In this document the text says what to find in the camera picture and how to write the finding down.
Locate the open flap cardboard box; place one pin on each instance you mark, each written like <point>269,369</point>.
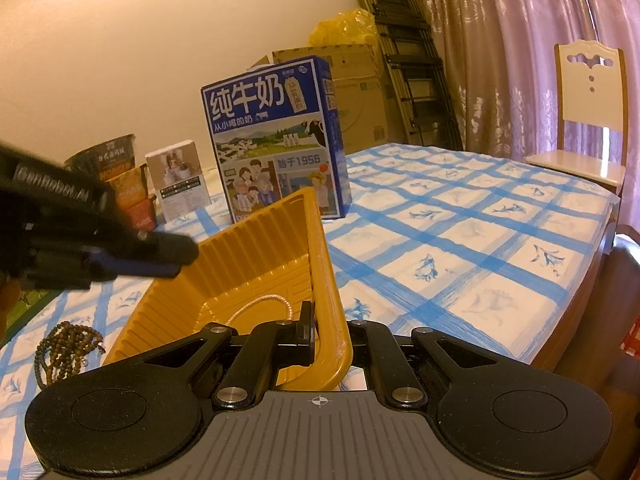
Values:
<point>260,62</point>

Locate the red label instant noodle bowl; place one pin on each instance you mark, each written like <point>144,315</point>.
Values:
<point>142,215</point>

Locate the blue checked tablecloth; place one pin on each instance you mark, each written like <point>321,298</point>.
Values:
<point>450,260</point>

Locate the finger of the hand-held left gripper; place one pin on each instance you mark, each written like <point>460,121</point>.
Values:
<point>65,272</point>
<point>160,255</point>

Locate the small white photo box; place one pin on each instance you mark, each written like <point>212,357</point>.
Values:
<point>177,180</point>

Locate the black folding ladder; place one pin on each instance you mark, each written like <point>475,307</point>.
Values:
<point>410,60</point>

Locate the pink patterned curtain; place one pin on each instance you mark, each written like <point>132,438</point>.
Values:
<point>510,35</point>

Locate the yellow plastic bag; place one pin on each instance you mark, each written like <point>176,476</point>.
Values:
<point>342,27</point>

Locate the dark blue milk carton box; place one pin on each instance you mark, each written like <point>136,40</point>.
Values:
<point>260,135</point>

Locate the cream wooden chair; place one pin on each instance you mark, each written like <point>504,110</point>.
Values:
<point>590,90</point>

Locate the brown wooden table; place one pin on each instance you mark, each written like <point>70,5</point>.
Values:
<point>567,330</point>

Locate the yellow label instant noodle bowl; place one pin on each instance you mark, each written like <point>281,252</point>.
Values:
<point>130,185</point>

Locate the red checked cloth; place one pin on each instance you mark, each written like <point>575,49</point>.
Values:
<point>631,340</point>

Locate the yellow plastic tray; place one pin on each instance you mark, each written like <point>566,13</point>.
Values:
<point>280,240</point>

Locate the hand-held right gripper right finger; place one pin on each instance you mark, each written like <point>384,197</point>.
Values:
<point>365,335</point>

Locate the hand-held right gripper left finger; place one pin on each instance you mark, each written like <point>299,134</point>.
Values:
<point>307,340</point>

